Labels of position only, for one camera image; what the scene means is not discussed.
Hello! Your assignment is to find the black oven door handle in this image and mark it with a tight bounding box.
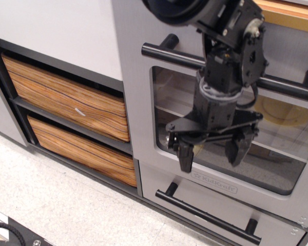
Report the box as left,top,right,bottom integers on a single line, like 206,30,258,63
141,34,308,101

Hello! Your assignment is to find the upper wood-pattern fabric bin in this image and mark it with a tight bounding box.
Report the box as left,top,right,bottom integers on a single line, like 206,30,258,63
1,52,130,142

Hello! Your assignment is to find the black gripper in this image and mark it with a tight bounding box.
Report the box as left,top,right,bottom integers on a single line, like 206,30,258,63
166,84,263,173

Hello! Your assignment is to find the wooden countertop edge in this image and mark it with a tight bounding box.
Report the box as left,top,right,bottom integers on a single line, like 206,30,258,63
255,1,308,31

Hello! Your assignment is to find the grey oven rack shelf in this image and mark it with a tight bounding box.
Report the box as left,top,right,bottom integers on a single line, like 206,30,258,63
155,105,308,163

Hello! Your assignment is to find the grey oven door with window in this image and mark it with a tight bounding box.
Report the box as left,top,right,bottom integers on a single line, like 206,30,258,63
112,1,308,228

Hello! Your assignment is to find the wood-pattern fabric bin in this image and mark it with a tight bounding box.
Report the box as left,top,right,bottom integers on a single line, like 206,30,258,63
1,52,130,142
27,115,137,187

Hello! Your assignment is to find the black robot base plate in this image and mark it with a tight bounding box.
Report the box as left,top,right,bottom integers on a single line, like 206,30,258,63
8,217,53,246

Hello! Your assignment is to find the yellow round plate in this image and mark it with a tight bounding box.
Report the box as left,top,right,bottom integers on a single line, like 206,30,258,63
254,96,308,127

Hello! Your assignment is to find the dark grey shelf frame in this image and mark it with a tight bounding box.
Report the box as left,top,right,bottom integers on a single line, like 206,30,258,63
0,39,143,198

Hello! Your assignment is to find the black red cable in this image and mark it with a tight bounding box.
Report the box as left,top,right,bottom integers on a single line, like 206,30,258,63
0,222,29,246

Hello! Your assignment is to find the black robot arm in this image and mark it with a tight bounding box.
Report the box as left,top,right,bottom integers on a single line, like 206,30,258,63
144,1,267,173

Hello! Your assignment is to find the grey cabinet side panel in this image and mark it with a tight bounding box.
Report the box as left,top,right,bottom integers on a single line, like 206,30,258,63
0,89,28,147

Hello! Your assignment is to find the lower wood-pattern fabric bin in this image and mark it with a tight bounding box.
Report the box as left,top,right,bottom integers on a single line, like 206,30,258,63
27,115,137,187

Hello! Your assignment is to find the black drawer handle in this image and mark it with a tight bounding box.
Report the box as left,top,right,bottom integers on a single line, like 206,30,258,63
155,182,261,245

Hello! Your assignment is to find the grey bottom drawer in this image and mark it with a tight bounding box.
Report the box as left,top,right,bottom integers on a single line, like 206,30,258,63
140,163,306,245

